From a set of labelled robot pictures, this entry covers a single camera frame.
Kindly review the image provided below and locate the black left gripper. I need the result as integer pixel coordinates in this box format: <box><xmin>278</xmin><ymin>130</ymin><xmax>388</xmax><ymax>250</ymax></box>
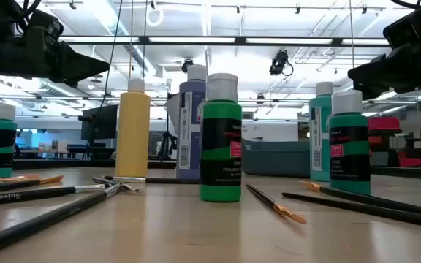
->
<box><xmin>0</xmin><ymin>26</ymin><xmax>110</xmax><ymax>88</ymax></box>

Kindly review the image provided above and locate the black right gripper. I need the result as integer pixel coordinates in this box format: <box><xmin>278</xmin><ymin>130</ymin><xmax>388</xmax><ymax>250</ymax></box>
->
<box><xmin>347</xmin><ymin>37</ymin><xmax>421</xmax><ymax>102</ymax></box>

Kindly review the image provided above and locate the large teal paint bottle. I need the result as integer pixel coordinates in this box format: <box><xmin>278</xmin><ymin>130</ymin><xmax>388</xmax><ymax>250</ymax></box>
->
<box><xmin>308</xmin><ymin>81</ymin><xmax>335</xmax><ymax>183</ymax></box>

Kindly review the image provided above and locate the yellow paint bottle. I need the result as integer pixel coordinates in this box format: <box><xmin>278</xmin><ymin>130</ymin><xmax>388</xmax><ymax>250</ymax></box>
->
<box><xmin>115</xmin><ymin>77</ymin><xmax>152</xmax><ymax>178</ymax></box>

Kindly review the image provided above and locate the purple paint bottle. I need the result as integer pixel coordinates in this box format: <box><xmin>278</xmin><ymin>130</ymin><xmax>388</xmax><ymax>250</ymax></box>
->
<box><xmin>175</xmin><ymin>64</ymin><xmax>208</xmax><ymax>180</ymax></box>

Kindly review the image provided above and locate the black paintbrush with white lettering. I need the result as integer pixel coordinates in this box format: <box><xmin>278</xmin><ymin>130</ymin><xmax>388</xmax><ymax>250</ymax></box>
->
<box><xmin>0</xmin><ymin>183</ymin><xmax>106</xmax><ymax>208</ymax></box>

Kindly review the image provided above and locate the bright green paint bottle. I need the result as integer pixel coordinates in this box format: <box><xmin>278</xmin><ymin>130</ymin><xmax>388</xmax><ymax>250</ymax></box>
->
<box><xmin>198</xmin><ymin>72</ymin><xmax>243</xmax><ymax>203</ymax></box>

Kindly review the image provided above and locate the black computer monitor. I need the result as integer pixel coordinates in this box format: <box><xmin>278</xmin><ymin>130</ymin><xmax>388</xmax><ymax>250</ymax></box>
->
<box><xmin>80</xmin><ymin>104</ymin><xmax>119</xmax><ymax>142</ymax></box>

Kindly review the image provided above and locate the small red storage bin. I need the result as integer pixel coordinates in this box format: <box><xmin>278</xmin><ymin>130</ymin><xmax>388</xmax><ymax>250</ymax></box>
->
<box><xmin>397</xmin><ymin>151</ymin><xmax>421</xmax><ymax>168</ymax></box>

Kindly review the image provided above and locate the white spot lamp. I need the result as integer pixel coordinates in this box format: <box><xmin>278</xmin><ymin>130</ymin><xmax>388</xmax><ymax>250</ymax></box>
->
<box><xmin>164</xmin><ymin>93</ymin><xmax>181</xmax><ymax>129</ymax></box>

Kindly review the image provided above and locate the teal plastic bin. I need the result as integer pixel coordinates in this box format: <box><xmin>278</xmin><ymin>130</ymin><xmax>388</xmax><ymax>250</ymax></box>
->
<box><xmin>241</xmin><ymin>138</ymin><xmax>311</xmax><ymax>179</ymax></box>

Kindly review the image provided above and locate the overhead light bar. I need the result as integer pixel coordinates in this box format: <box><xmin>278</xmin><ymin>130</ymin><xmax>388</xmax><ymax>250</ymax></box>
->
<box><xmin>58</xmin><ymin>34</ymin><xmax>390</xmax><ymax>47</ymax></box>

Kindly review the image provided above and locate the black hanging cable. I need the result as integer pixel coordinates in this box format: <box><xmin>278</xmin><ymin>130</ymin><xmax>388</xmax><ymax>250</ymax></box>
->
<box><xmin>95</xmin><ymin>0</ymin><xmax>124</xmax><ymax>114</ymax></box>

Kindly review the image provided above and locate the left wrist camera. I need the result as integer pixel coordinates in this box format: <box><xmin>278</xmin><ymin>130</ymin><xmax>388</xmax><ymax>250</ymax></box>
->
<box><xmin>27</xmin><ymin>9</ymin><xmax>65</xmax><ymax>43</ymax></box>

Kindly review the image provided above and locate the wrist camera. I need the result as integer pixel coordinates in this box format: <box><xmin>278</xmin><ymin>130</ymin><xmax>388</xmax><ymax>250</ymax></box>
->
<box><xmin>382</xmin><ymin>5</ymin><xmax>421</xmax><ymax>50</ymax></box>
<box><xmin>27</xmin><ymin>9</ymin><xmax>65</xmax><ymax>43</ymax></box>

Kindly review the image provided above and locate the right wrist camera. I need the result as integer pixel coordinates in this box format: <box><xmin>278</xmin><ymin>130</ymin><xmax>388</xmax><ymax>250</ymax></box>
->
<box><xmin>382</xmin><ymin>5</ymin><xmax>421</xmax><ymax>50</ymax></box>

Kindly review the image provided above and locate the white hanging ring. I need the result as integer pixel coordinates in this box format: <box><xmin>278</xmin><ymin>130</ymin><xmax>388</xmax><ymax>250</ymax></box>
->
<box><xmin>145</xmin><ymin>7</ymin><xmax>164</xmax><ymax>28</ymax></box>

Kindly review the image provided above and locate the black ceiling camera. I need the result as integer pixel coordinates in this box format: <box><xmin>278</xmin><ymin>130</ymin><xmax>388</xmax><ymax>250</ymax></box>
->
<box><xmin>268</xmin><ymin>49</ymin><xmax>295</xmax><ymax>77</ymax></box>
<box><xmin>181</xmin><ymin>57</ymin><xmax>196</xmax><ymax>73</ymax></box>

